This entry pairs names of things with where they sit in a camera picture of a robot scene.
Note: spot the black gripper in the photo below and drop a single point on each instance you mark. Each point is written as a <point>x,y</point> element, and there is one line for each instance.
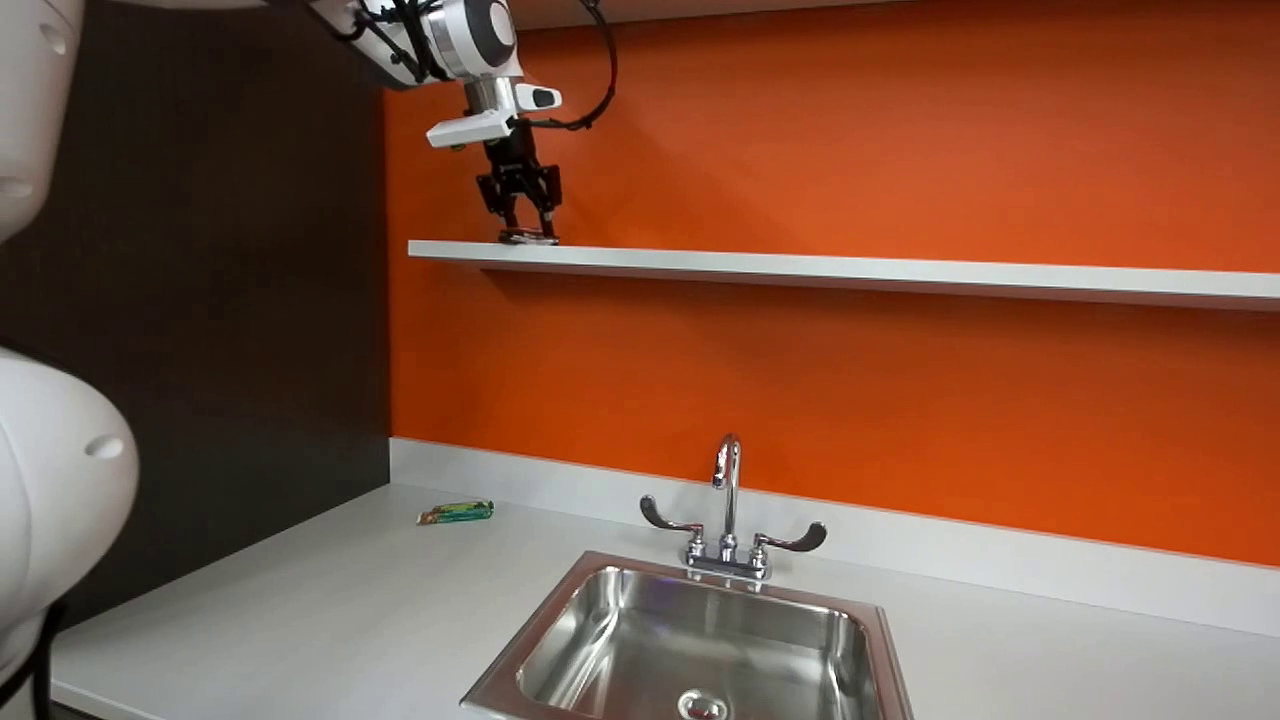
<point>514,151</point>

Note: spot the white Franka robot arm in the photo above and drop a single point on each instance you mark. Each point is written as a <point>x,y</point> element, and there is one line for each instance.
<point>55,494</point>

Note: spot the dark wood cabinet panel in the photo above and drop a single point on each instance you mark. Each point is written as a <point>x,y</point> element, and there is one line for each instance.
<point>242,292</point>

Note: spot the green candy packet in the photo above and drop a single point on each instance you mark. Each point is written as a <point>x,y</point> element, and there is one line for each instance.
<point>462,514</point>

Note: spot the chrome faucet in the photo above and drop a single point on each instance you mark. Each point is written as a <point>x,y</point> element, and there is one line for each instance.
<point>727,494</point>

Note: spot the stainless steel sink basin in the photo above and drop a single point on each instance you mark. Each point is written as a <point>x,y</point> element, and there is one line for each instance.
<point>643,653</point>

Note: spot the round sink drain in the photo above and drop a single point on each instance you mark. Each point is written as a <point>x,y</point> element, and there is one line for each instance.
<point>700,704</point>

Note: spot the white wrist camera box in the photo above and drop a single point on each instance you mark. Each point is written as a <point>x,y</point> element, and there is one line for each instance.
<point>464,128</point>

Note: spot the thin white wall shelf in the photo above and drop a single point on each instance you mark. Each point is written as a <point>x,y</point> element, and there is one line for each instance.
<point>867,274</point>

